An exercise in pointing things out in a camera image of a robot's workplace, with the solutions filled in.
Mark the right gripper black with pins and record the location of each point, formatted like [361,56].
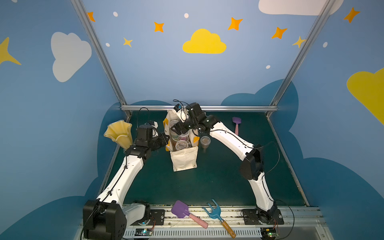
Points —
[181,128]

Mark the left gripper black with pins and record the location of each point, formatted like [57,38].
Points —
[162,140]

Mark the seed jar purple seeds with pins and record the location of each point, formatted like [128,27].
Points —
[174,135]

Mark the seed jar pink seeds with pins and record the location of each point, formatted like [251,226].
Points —
[184,137]

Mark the white canvas bag yellow handles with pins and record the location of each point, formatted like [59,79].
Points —
[185,159]

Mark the seed jar brown seeds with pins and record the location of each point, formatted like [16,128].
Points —
[205,142]

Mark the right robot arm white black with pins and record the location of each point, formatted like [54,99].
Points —
[252,167]

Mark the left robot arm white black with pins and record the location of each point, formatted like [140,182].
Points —
[104,218]

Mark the seed jar in bag front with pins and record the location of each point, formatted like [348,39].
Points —
[181,145]

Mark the yellow ruffled vase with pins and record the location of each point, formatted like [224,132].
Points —
[120,133]

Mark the left circuit board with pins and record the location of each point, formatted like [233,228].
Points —
[143,232]

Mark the circuit board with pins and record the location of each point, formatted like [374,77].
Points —
[269,234]
[143,232]

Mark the right circuit board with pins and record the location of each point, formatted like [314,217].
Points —
[269,234]

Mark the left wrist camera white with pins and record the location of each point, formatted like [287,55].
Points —
[154,127]

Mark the small purple shovel pink handle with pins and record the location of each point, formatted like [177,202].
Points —
[237,121]

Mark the large purple shovel pink handle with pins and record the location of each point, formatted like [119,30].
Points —
[181,210]

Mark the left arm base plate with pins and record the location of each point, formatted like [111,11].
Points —
[156,217]

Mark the teal garden fork wooden handle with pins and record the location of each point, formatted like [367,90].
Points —
[215,213]

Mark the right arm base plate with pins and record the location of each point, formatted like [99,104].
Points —
[259,217]

